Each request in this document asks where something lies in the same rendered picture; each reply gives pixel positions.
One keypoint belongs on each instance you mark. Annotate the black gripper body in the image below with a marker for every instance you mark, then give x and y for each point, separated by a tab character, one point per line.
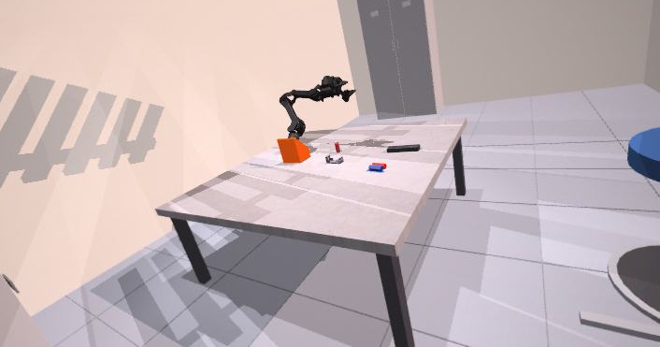
332	91

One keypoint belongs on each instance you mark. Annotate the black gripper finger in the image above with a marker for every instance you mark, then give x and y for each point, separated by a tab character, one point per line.
339	83
349	93

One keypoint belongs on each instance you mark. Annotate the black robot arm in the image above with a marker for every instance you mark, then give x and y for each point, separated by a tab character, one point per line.
297	124

